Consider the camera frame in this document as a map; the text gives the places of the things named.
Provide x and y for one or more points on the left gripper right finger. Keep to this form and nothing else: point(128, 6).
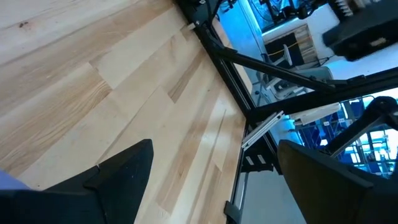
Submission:
point(320, 193)

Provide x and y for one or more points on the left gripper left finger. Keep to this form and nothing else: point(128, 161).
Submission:
point(124, 180)

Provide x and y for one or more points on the purple foam die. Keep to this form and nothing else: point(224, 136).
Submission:
point(12, 182)

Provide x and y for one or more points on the black corner plate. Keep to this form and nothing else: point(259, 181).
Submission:
point(267, 165)

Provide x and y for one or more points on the silver aluminium bar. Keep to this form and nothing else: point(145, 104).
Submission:
point(264, 129)

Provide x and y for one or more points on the black stand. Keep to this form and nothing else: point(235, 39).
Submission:
point(382, 109)

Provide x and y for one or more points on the grey chair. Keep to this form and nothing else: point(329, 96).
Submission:
point(314, 73)

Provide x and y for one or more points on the black box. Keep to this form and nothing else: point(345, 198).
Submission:
point(360, 34)

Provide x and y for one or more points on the black edge bracket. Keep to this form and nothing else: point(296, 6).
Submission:
point(233, 213)

